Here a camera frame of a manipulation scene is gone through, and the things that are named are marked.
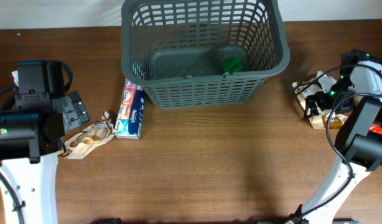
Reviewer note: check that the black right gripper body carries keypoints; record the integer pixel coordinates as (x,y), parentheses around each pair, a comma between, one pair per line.
(341,88)

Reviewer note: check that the brown beige snack bag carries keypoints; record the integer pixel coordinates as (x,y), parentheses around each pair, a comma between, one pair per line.
(96,134)

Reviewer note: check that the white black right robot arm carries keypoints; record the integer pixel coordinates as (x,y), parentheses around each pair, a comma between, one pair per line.
(358,144)

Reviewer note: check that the beige bread bun package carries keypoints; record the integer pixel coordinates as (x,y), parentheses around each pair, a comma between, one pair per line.
(324,84)

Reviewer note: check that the red orange pasta package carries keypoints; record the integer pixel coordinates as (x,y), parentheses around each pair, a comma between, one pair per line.
(376,129)

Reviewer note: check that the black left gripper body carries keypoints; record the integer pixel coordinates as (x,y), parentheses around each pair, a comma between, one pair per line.
(76,112)

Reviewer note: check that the green lidded jar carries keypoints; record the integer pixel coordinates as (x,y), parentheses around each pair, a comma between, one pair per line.
(232,65)

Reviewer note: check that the Kleenex tissue pack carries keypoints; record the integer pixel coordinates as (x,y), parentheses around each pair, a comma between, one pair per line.
(131,112)

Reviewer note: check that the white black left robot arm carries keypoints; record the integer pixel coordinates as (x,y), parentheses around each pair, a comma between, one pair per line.
(33,123)

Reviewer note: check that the grey plastic mesh basket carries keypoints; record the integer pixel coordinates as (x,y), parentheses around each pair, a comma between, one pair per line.
(175,49)

